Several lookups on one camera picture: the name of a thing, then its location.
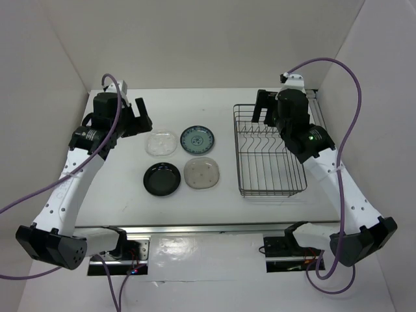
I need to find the black round plate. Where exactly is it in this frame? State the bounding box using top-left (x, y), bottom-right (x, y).
top-left (143, 162), bottom-right (181, 197)

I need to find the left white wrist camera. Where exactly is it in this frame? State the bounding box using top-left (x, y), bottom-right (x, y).
top-left (103, 80), bottom-right (127, 96)

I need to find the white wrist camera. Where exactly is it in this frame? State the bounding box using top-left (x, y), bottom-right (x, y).
top-left (280, 72), bottom-right (306, 93)
top-left (103, 80), bottom-right (127, 96)

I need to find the clear textured glass plate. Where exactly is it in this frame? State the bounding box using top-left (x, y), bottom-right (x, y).
top-left (145, 130), bottom-right (179, 157)

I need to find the blue patterned ceramic plate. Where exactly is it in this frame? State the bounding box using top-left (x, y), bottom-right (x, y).
top-left (179, 125), bottom-right (215, 155)

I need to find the metal wire dish rack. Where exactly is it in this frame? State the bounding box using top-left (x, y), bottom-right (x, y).
top-left (233, 104), bottom-right (307, 198)

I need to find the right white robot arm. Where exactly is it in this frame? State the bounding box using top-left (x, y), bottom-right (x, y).
top-left (252, 88), bottom-right (397, 267)

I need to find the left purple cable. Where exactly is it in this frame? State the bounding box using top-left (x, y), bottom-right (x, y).
top-left (0, 73), bottom-right (137, 311)

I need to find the purple cable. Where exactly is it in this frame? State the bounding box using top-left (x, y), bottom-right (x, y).
top-left (0, 73), bottom-right (137, 311)
top-left (285, 57), bottom-right (363, 295)

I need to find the aluminium side rail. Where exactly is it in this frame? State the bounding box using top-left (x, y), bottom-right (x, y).
top-left (305, 89), bottom-right (326, 128)

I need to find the aluminium front rail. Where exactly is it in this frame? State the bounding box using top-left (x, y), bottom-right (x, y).
top-left (74, 223), bottom-right (339, 235)

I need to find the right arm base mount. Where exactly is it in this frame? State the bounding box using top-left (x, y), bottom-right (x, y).
top-left (258, 237), bottom-right (320, 273)

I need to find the smoky translucent square plate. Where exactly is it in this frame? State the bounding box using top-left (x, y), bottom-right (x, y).
top-left (183, 157), bottom-right (220, 190)

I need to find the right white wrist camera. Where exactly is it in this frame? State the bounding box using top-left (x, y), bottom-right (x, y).
top-left (280, 72), bottom-right (306, 93)

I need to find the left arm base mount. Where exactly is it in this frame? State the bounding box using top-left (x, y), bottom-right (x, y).
top-left (100, 237), bottom-right (150, 276)

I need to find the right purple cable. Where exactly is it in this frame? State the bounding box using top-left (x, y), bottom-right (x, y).
top-left (285, 57), bottom-right (363, 295)

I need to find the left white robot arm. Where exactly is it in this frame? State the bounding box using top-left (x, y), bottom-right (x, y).
top-left (16, 92), bottom-right (152, 270)

